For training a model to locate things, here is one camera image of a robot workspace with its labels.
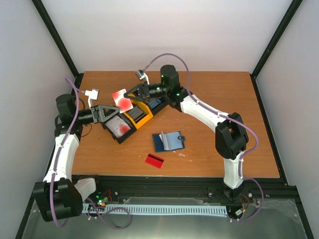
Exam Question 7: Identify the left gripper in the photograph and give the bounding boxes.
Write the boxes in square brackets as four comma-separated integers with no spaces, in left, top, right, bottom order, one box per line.
[75,105,120,124]

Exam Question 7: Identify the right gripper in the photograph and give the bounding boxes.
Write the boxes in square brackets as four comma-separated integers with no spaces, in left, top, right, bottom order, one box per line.
[123,82,168,103]

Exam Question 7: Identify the white red credit card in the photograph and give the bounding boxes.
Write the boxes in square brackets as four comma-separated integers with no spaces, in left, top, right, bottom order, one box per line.
[112,89,133,113]

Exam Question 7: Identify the blue leather card holder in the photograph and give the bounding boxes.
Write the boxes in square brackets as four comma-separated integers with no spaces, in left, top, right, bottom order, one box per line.
[152,131,185,152]

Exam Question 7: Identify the red black-stripe credit card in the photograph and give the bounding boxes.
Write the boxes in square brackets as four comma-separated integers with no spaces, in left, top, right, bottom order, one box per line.
[145,154,164,169]

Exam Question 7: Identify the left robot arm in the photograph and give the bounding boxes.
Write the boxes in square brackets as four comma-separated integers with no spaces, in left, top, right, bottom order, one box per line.
[32,94,119,222]

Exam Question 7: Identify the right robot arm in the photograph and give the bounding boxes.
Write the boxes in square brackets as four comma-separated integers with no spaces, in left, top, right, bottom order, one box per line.
[124,65,249,201]

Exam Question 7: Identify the blue card stack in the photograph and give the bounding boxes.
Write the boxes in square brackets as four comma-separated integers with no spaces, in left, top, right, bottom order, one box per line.
[147,98,161,109]

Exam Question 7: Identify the white red card stack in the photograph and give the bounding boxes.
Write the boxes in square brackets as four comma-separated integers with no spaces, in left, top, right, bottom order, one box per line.
[106,116,131,138]

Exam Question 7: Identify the dark card stack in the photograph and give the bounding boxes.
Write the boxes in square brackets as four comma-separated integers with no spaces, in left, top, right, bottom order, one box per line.
[128,106,146,122]

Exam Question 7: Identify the right black bin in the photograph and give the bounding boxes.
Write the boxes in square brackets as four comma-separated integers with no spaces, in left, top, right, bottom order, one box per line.
[146,98,167,116]

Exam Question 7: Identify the black bin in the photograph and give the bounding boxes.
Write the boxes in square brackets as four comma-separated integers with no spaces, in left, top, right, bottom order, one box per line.
[102,114,137,144]
[146,98,167,116]

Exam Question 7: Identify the left black bin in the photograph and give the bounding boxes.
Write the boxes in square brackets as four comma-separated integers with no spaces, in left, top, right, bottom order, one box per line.
[102,114,137,144]

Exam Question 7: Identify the yellow middle bin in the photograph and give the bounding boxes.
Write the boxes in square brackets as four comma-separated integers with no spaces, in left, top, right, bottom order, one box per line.
[124,100,154,129]

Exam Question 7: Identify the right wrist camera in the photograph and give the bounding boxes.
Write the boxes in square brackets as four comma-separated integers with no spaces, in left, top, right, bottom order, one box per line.
[135,70,149,85]

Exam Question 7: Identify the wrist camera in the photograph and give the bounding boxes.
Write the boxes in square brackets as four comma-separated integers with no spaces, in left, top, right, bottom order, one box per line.
[84,89,99,108]
[135,70,149,85]

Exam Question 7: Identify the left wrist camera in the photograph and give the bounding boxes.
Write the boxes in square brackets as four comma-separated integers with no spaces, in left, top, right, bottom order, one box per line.
[84,89,99,108]

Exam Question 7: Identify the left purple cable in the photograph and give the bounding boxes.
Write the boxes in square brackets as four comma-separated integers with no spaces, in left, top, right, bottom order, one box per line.
[49,76,87,228]

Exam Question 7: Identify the purple cable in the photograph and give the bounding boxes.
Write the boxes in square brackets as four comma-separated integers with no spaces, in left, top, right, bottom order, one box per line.
[49,76,87,228]
[143,52,260,180]

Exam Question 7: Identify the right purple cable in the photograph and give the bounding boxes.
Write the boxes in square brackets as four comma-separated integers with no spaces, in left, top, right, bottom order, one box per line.
[143,52,260,180]

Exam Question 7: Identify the light blue cable duct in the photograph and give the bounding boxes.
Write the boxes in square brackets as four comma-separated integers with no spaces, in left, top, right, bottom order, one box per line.
[98,204,227,217]

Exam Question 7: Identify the left black frame post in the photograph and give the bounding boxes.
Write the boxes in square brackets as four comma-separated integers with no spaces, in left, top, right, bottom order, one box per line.
[32,0,84,83]

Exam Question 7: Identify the black frame post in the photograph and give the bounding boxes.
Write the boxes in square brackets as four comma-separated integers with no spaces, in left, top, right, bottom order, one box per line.
[251,0,304,79]
[32,0,84,83]

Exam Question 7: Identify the right black frame post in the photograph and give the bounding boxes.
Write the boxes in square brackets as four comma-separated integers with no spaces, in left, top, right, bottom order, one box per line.
[251,0,304,79]

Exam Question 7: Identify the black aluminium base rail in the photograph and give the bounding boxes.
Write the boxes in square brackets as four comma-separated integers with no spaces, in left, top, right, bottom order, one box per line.
[71,175,299,202]

